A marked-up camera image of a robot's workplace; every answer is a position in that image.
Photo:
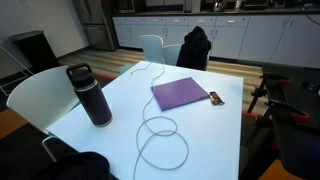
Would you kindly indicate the purple flat board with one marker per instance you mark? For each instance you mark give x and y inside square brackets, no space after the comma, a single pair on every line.
[180,93]

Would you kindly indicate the white chair with teal seat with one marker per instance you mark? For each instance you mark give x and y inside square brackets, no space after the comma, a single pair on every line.
[151,48]
[170,55]

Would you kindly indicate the black jacket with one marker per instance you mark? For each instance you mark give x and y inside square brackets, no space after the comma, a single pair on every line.
[194,50]

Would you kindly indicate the small red black device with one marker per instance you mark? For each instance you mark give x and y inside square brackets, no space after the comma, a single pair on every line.
[216,97]

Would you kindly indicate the stainless steel refrigerator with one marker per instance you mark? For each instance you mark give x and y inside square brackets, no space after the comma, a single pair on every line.
[96,26]

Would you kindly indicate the white kitchen cabinets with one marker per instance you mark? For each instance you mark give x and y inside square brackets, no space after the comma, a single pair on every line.
[260,40]

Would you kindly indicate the black backpack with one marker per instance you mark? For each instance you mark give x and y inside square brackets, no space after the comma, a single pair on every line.
[76,166]

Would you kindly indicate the white plastic chair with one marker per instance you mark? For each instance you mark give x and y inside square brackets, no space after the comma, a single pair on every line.
[40,96]

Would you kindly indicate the black cabinet bin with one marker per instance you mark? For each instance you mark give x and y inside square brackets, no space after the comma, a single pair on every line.
[36,50]

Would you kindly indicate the black robot stand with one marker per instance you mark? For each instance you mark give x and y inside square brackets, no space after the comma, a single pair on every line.
[296,146]

